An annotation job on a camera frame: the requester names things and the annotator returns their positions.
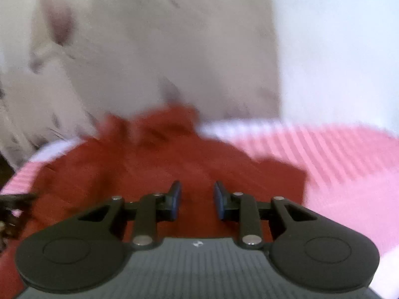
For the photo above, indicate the pink striped bed sheet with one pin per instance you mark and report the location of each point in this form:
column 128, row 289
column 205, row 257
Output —
column 343, row 168

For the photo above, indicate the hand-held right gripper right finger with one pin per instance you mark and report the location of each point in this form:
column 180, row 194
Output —
column 219, row 201

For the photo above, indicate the white printed curtain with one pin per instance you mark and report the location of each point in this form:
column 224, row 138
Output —
column 140, row 53

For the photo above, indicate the red puffer jacket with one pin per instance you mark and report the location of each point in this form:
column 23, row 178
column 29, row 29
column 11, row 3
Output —
column 124, row 168

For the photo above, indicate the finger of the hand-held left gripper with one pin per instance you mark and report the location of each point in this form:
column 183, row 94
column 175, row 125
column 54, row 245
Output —
column 18, row 200

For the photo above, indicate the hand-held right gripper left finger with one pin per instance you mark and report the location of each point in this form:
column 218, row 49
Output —
column 176, row 201

